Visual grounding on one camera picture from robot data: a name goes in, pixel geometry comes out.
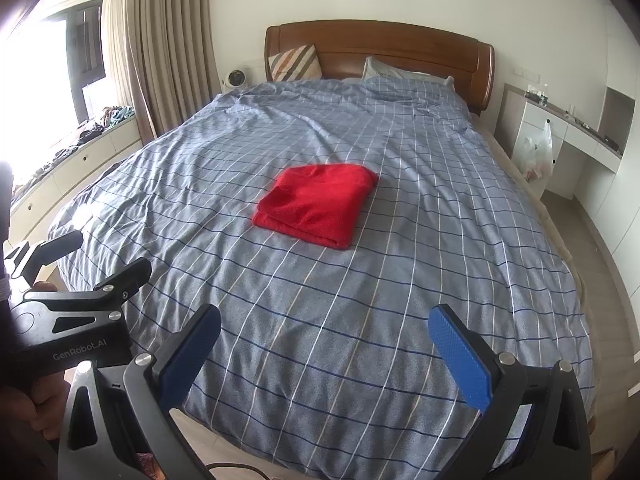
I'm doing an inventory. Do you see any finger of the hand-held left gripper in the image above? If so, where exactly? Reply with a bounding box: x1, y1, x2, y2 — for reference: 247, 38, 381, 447
22, 257, 152, 313
5, 230, 84, 282

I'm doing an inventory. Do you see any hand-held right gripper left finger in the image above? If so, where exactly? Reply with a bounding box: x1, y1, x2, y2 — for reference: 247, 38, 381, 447
57, 304, 222, 480

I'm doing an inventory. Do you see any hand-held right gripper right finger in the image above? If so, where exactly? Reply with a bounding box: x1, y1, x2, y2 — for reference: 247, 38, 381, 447
428, 303, 593, 480

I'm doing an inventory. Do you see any red knit sweater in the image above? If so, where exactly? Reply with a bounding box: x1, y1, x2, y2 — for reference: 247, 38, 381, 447
251, 162, 379, 251

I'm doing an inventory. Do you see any pile of clothes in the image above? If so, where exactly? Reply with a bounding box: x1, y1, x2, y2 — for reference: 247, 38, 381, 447
10, 104, 136, 196

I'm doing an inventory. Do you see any person's left hand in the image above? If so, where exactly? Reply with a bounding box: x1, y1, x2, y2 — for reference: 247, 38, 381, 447
0, 370, 68, 443

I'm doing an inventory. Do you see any white window seat cabinet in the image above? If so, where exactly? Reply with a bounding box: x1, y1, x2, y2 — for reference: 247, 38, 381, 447
7, 117, 146, 256

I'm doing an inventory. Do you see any grey checked duvet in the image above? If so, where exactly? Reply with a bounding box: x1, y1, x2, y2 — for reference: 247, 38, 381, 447
47, 78, 596, 471

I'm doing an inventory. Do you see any clear plastic bag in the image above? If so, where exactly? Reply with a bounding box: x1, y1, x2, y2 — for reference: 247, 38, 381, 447
520, 120, 555, 183

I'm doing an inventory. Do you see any small white round device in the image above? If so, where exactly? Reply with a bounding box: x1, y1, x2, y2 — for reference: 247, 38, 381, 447
222, 67, 247, 92

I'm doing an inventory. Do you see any white built-in desk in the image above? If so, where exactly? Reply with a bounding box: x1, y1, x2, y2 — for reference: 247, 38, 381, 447
500, 82, 623, 201

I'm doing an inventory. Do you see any beige curtain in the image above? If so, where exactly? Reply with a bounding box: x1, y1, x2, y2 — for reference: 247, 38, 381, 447
102, 0, 221, 146

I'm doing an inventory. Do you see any striped pillow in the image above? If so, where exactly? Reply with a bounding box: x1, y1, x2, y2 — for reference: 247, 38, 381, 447
267, 44, 322, 82

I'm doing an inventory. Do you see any grey pillow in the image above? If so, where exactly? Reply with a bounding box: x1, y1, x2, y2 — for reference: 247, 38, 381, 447
361, 56, 457, 86

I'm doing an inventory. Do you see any wooden headboard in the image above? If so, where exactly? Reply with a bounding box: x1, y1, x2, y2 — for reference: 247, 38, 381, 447
264, 20, 496, 116

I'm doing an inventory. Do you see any black cable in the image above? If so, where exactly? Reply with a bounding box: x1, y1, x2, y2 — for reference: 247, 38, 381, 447
207, 462, 273, 480

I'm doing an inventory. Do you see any dark window frame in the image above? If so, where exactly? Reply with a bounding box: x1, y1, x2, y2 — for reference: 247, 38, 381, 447
65, 2, 106, 126

